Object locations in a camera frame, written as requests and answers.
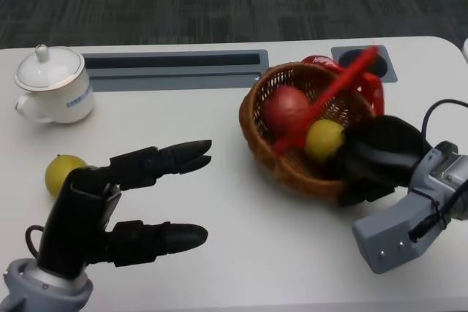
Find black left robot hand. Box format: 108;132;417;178
36;139;214;280

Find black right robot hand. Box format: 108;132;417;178
324;115;433;208

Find brown wicker basket red handle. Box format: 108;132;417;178
238;45;385;204

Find red apple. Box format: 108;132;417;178
263;85;312;137

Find yellow round fruit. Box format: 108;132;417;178
44;154;89;199
305;118;347;162

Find red printed ribbon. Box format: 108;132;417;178
301;54;385;116

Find grey square round-hole grommet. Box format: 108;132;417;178
331;45;398;85

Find white ceramic cup blue print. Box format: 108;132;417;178
14;66;95;124

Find white ceramic cup lid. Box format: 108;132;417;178
14;45;86;93

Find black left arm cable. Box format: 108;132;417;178
24;224;45;259

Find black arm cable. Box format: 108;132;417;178
24;224;45;259
408;99;468;244

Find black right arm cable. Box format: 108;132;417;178
408;99;468;244

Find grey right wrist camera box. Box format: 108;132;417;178
352;186;453;275

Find grey table cable tray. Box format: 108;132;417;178
80;48;270;92

